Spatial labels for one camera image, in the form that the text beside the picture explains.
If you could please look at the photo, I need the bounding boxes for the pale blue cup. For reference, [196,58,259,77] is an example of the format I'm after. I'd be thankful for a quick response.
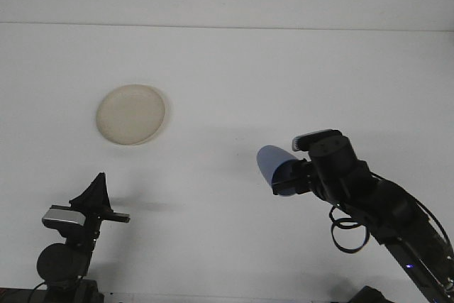
[256,145,302,199]

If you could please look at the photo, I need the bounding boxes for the pale round plate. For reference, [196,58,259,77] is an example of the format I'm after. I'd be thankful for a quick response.
[95,84,167,146]

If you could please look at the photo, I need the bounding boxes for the grey camera box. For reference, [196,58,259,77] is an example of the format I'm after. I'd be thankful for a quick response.
[41,208,87,228]
[292,128,344,152]

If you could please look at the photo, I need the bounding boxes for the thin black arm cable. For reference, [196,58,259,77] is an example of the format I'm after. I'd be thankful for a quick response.
[370,170,454,250]
[29,280,49,303]
[328,204,370,255]

